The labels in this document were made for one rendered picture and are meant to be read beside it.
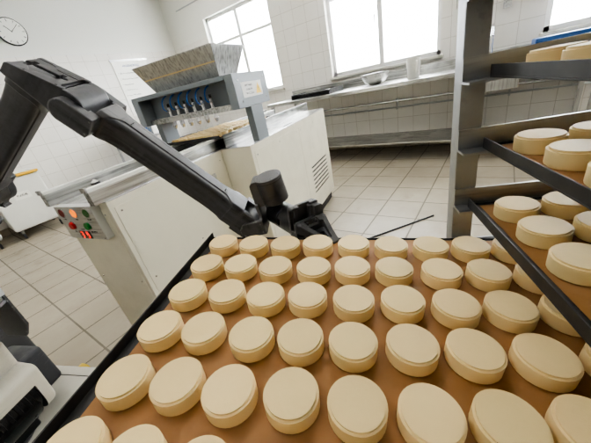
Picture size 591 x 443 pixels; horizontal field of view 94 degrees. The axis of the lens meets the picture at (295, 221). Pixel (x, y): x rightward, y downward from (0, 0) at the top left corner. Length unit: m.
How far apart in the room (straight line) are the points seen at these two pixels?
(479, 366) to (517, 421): 0.05
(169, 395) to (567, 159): 0.44
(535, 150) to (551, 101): 3.72
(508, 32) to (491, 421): 3.93
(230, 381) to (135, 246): 1.00
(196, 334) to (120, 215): 0.91
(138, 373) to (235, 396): 0.11
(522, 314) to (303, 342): 0.23
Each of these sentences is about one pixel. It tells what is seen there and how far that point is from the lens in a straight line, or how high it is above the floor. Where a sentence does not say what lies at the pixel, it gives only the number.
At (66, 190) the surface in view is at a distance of 1.47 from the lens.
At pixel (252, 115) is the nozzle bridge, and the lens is 1.59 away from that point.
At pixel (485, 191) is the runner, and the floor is 0.88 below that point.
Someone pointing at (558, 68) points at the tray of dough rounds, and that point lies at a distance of 0.35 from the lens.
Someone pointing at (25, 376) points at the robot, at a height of 0.55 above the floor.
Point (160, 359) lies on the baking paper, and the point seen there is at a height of 0.84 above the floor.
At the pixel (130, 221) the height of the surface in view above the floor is 0.73.
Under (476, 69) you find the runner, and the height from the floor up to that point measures 1.05.
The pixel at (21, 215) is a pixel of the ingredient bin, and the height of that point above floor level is 0.30.
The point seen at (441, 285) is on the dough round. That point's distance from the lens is 0.41.
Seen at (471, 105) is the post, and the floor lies 1.01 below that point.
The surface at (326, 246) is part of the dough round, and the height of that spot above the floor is 0.84.
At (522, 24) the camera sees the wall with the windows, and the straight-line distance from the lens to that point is 4.08.
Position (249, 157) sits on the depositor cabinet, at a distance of 1.54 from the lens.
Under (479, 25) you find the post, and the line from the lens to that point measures 0.47.
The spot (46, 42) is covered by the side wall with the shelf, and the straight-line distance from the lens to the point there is 5.83.
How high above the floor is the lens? 1.08
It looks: 26 degrees down
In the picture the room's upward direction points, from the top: 12 degrees counter-clockwise
